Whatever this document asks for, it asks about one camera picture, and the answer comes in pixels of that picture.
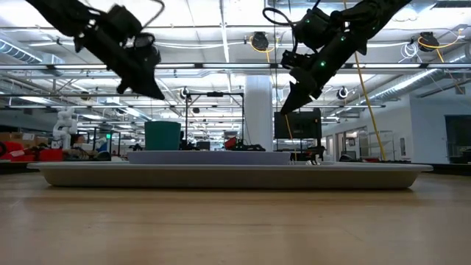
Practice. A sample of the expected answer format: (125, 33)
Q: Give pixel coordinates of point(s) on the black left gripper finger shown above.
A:
(145, 86)

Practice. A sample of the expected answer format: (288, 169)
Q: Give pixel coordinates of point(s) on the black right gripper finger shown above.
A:
(298, 99)

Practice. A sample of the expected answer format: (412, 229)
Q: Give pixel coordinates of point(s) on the green plastic cup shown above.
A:
(162, 136)

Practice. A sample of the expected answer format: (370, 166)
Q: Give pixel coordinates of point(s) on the lavender round plate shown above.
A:
(209, 157)

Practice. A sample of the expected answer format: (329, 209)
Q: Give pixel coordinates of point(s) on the grey plastic tray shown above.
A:
(228, 176)

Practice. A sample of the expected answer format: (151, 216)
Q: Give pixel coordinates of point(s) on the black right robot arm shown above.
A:
(371, 18)

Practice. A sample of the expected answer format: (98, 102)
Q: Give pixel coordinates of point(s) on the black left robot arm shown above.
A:
(59, 14)

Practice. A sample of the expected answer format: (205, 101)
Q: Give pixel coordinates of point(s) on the black computer box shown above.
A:
(298, 127)

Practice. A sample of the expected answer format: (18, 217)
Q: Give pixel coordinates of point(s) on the white building column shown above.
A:
(258, 117)

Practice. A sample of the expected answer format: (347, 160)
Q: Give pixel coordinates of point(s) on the long ceiling light bar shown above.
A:
(228, 66)

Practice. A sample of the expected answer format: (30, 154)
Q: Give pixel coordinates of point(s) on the person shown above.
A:
(79, 140)

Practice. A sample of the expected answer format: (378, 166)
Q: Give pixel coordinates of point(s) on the red storage box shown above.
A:
(44, 155)

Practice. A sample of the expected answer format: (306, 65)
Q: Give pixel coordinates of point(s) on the dark doorway panel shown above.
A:
(458, 138)

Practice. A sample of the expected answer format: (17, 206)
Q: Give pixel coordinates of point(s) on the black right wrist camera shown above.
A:
(296, 59)

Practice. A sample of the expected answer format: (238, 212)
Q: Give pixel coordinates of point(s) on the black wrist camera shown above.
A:
(296, 59)
(147, 49)

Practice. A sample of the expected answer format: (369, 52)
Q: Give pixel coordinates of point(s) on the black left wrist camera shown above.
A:
(147, 49)

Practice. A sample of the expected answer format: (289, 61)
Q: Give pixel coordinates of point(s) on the black camera rig frame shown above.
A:
(215, 94)

